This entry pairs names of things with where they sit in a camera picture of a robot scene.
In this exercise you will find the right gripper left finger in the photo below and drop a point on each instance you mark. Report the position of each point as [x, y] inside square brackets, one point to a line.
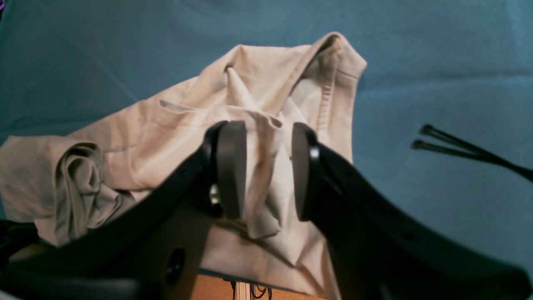
[153, 251]

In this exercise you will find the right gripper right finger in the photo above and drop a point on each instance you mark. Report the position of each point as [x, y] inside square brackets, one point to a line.
[377, 251]

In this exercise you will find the beige T-shirt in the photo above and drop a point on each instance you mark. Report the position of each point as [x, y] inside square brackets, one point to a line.
[69, 185]

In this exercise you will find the blue table cloth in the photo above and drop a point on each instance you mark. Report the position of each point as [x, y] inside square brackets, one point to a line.
[462, 66]

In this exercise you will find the black cable tie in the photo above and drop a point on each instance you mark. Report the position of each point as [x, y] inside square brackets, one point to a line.
[459, 143]
[524, 172]

